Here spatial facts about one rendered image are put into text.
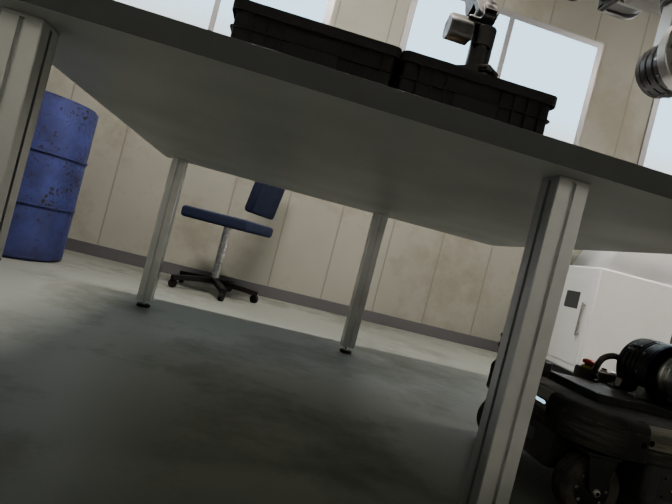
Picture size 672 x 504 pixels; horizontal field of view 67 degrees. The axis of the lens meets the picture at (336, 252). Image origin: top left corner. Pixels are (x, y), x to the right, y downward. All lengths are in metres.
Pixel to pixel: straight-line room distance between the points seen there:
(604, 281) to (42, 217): 3.39
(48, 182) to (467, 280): 2.86
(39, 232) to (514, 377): 2.54
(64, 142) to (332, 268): 1.90
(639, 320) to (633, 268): 0.35
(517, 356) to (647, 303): 3.06
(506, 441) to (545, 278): 0.29
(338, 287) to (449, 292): 0.86
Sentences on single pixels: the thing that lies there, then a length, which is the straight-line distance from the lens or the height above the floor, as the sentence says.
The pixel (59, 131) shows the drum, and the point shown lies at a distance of 3.01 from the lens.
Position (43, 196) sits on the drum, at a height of 0.34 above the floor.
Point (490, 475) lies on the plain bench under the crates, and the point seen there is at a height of 0.12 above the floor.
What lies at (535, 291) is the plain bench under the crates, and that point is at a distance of 0.95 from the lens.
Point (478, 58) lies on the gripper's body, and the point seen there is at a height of 0.98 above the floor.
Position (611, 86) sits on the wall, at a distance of 4.75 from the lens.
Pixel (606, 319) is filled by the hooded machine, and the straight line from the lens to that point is 3.83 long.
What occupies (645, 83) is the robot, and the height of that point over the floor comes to 1.08.
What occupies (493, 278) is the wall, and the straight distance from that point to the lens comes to 4.11.
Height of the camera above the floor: 0.43
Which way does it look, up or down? level
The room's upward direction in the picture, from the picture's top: 14 degrees clockwise
